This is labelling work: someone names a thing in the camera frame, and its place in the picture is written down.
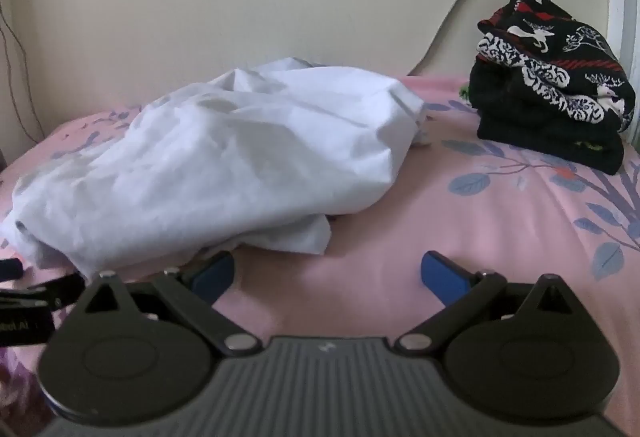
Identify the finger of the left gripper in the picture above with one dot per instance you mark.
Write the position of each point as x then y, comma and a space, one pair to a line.
11, 269

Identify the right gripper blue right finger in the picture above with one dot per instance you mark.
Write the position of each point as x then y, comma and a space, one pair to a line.
465, 296

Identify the black folded garment bottom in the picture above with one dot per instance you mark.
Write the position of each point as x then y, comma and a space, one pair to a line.
513, 113

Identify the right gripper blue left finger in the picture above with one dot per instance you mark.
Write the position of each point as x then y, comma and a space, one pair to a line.
190, 295

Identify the black patterned folded garment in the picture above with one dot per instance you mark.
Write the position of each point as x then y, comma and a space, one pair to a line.
567, 63

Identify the pink floral bedsheet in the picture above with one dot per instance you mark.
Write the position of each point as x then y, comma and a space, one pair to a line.
483, 204

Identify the white t-shirt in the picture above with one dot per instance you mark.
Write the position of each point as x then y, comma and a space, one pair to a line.
263, 157

